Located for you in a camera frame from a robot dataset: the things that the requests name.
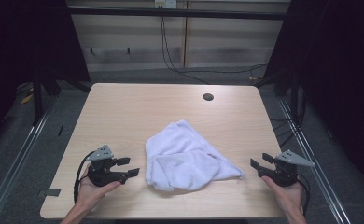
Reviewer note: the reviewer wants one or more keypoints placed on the metal floor rail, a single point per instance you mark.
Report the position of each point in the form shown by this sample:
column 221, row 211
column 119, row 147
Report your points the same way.
column 314, row 161
column 18, row 155

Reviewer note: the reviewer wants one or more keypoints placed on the dark curtain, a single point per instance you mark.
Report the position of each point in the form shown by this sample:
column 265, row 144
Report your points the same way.
column 342, row 77
column 24, row 40

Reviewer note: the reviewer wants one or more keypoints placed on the white power outlet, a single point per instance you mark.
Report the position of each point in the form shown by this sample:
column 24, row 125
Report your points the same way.
column 165, row 3

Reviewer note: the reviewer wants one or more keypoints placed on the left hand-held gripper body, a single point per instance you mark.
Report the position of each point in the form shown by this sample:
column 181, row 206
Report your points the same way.
column 104, row 172

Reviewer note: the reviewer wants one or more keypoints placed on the small black tape piece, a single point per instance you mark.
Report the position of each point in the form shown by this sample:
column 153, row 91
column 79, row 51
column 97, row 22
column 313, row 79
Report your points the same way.
column 60, row 130

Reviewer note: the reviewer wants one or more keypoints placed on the black metal stand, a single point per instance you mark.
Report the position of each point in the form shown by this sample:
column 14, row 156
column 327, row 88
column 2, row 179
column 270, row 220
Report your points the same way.
column 37, row 99
column 293, row 96

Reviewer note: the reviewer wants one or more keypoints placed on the yellow item on floor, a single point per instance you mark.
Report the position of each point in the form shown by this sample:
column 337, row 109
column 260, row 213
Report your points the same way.
column 26, row 99

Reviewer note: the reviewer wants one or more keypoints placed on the grey tape strip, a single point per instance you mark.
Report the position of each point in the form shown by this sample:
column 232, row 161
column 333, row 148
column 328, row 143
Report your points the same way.
column 51, row 192

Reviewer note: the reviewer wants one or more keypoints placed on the person's right hand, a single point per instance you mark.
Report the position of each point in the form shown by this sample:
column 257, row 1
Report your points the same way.
column 284, row 196

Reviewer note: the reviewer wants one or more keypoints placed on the person's left hand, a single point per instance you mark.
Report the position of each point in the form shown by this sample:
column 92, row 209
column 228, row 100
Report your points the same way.
column 91, row 194

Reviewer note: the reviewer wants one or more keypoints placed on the white towel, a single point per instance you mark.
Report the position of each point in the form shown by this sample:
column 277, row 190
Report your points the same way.
column 183, row 155

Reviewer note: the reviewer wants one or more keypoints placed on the black horizontal frame bar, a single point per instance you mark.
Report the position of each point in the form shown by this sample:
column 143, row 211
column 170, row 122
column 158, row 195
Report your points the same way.
column 177, row 13

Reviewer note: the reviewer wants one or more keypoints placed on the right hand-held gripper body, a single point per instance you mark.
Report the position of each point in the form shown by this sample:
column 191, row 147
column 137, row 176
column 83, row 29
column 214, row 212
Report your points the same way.
column 284, row 174

